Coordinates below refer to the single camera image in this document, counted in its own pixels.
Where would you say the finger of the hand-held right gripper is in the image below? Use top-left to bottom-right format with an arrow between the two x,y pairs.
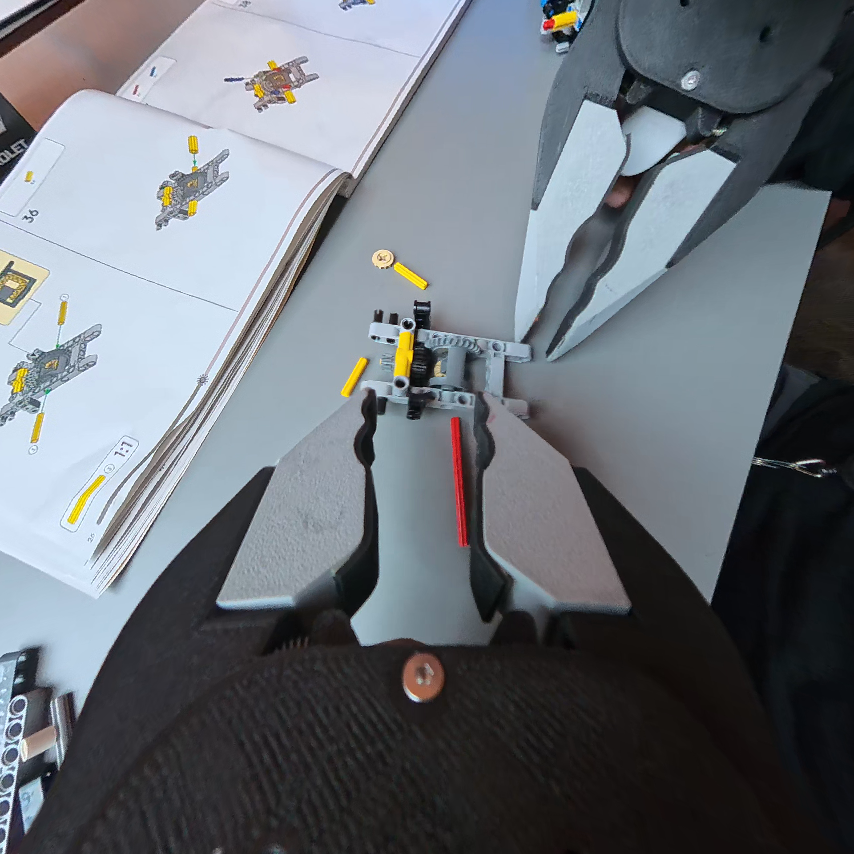
544,153 -> 744,363
514,99 -> 631,344

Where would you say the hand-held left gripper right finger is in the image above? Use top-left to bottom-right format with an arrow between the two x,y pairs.
469,392 -> 632,623

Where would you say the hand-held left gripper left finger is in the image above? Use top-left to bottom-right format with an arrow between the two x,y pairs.
217,389 -> 381,627

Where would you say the long red lego axle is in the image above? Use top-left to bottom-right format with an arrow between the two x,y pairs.
450,417 -> 471,548

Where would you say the grey lego gearbox assembly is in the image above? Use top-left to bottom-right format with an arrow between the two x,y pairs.
360,299 -> 535,423

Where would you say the person's right forearm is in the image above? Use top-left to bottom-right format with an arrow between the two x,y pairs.
767,0 -> 854,249

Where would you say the small built lego model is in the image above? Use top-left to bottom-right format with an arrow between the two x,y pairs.
539,0 -> 596,52

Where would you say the open lego instruction booklet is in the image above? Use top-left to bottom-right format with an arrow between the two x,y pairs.
0,0 -> 471,598

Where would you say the pile of loose lego pieces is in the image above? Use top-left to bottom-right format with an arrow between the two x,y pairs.
0,646 -> 78,854

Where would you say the metal keyring clip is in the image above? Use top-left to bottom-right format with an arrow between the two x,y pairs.
753,454 -> 839,479

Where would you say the person's black clothing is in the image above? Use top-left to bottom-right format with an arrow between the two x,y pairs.
713,363 -> 854,854

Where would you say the black cardboard box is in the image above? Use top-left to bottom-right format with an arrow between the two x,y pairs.
0,88 -> 38,184

